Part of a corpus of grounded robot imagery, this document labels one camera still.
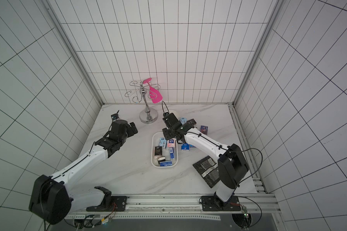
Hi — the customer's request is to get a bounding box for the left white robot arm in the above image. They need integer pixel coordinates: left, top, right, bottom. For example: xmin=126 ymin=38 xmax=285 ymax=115
xmin=29 ymin=119 xmax=138 ymax=225

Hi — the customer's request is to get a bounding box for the black Face tissue pack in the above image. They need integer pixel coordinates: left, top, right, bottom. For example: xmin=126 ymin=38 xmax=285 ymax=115
xmin=154 ymin=146 xmax=163 ymax=158

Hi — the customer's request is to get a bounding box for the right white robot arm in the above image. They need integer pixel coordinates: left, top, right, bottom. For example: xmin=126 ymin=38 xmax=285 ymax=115
xmin=163 ymin=112 xmax=249 ymax=210

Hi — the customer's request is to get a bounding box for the small black tissue pack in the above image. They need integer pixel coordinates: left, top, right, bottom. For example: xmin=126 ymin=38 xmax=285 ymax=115
xmin=187 ymin=119 xmax=197 ymax=125

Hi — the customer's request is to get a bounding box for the white storage box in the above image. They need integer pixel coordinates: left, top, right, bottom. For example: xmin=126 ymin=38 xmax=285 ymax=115
xmin=151 ymin=132 xmax=178 ymax=169

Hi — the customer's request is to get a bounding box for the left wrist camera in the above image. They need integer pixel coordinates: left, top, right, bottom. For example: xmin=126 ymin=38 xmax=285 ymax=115
xmin=111 ymin=113 xmax=119 ymax=121

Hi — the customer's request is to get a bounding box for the blue orange tissue pack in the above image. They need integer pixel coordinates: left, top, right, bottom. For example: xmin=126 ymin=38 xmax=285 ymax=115
xmin=200 ymin=125 xmax=208 ymax=135

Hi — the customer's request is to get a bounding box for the black packaged item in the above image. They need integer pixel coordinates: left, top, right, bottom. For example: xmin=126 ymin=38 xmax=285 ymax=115
xmin=192 ymin=156 xmax=220 ymax=188

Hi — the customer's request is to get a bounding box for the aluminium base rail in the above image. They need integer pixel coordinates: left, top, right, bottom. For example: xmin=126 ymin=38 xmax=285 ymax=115
xmin=64 ymin=194 xmax=281 ymax=222

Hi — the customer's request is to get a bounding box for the chrome hook stand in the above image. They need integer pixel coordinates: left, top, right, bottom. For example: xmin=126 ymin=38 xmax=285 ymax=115
xmin=125 ymin=81 xmax=161 ymax=124

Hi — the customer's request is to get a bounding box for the blue white pack second row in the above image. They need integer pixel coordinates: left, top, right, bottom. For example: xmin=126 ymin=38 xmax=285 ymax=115
xmin=181 ymin=143 xmax=190 ymax=151

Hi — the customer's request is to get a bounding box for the light blue tissue pack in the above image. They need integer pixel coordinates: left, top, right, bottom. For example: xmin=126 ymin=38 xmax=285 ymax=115
xmin=180 ymin=117 xmax=187 ymax=125

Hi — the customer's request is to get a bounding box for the pink Tempo side pack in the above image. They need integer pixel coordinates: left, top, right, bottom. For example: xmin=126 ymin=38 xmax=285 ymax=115
xmin=167 ymin=139 xmax=176 ymax=148

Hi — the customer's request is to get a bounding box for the white ceramic bowl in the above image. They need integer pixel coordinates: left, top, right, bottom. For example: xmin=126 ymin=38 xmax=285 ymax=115
xmin=170 ymin=110 xmax=180 ymax=118

